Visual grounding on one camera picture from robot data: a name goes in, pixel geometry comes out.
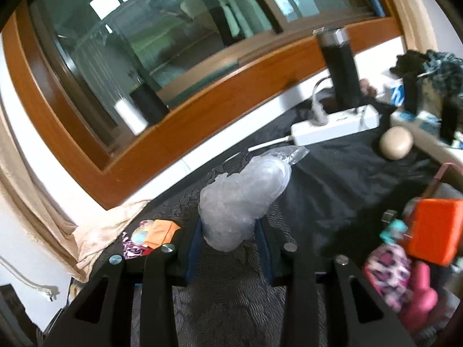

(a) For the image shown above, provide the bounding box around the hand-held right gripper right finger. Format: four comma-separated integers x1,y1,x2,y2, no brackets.
255,220,416,347

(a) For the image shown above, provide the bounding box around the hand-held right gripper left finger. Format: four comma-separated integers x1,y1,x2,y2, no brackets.
43,220,203,347

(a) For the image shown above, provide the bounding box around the clear plastic bag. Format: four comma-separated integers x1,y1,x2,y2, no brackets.
198,145,310,252

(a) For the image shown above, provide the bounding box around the pink leopard fuzzy sock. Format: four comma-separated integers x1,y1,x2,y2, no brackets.
122,232,154,260
363,243,415,313

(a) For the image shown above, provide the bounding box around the pink ring toy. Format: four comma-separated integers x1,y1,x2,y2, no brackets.
400,262,440,333

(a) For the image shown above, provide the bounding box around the orange box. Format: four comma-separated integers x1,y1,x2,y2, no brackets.
404,198,463,266

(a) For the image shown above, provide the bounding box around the pink-red container case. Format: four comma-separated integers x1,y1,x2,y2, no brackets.
428,162,463,200

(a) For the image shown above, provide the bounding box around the teal plastic toy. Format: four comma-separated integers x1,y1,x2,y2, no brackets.
380,219,411,244

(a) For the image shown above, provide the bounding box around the white power strip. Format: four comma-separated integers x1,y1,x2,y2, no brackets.
248,105,380,152

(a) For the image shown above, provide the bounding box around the white cup on sill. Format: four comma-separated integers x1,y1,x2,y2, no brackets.
114,99,148,135

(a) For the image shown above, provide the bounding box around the cream curtain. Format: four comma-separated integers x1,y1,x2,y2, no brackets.
0,108,153,283
376,0,440,44

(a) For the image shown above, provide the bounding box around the black thread spool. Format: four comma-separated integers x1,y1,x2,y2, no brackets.
129,85,170,125

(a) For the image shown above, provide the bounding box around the wooden framed window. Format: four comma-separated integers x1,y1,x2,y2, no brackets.
0,0,404,210

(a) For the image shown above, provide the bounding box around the beige oval object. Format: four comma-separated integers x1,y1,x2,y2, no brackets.
379,126,414,160

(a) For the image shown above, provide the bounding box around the black tumbler with steel lid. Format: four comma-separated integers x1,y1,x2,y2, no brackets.
315,28,362,111

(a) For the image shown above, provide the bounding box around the plaid shirt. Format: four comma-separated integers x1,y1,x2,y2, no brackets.
420,50,463,98

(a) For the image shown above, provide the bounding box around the white wall cable plug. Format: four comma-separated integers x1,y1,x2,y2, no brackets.
0,255,60,302

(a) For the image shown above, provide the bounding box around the white plug with cable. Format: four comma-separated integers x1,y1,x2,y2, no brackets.
310,80,335,125

